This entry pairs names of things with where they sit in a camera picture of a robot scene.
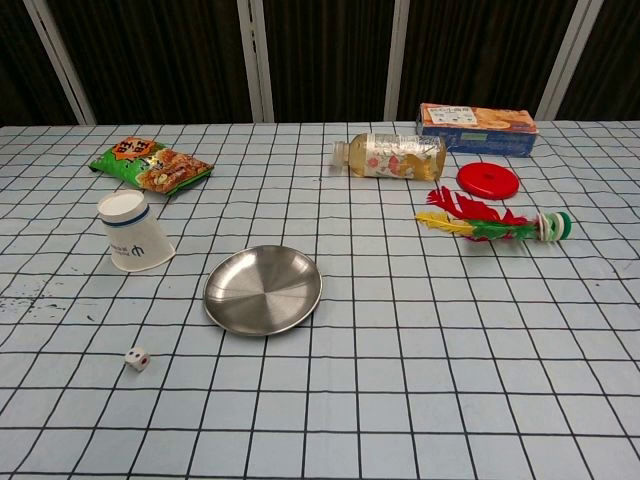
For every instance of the white round object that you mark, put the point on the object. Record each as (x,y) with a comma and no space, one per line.
(135,240)

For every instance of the tea bottle with floral label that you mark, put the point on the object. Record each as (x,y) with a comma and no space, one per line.
(395,157)

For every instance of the blue checked tablecloth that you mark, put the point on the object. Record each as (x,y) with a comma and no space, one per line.
(380,380)

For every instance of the white frame post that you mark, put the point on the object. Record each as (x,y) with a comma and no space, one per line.
(567,60)
(254,60)
(398,60)
(62,62)

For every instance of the white die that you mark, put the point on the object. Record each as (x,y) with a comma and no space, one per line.
(136,361)

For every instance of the silver metal plate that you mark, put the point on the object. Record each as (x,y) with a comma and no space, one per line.
(262,292)

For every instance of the green snack bag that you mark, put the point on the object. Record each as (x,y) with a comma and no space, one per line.
(155,167)

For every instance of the red round plastic disc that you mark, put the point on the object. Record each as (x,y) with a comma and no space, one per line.
(487,180)

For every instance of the orange and blue biscuit box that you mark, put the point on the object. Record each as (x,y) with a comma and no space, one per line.
(480,130)

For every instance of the colourful feather shuttlecock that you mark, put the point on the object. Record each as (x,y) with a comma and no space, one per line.
(492,227)

